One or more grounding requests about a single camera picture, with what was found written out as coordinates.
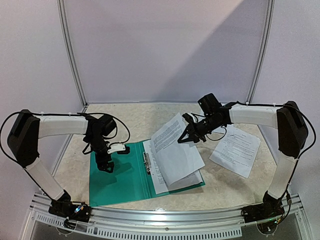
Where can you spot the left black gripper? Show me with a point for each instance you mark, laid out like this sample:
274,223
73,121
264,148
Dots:
101,166

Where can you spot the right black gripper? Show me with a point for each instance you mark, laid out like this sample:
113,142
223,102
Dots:
191,131

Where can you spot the green file folder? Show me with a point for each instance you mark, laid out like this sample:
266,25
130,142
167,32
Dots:
129,181

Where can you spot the printed paper sheet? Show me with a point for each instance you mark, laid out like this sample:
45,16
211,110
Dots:
175,160
236,152
160,187

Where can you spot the folder spine metal clip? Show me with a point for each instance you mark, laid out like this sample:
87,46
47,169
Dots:
147,162

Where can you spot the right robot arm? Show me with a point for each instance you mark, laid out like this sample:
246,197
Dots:
287,119

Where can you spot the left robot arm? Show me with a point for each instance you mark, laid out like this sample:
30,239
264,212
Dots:
28,128

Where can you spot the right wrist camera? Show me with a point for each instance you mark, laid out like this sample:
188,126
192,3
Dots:
190,119

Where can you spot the aluminium front rail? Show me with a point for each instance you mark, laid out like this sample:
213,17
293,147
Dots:
114,223

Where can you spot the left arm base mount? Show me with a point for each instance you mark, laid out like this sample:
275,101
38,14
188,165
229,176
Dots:
65,208

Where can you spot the right aluminium frame post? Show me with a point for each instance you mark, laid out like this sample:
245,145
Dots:
262,49

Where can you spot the aluminium frame post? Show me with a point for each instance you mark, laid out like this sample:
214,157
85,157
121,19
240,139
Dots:
262,49
61,5

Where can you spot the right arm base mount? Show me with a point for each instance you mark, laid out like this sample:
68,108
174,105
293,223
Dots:
265,211

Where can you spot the left aluminium frame post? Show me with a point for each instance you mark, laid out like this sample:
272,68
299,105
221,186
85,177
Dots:
61,5

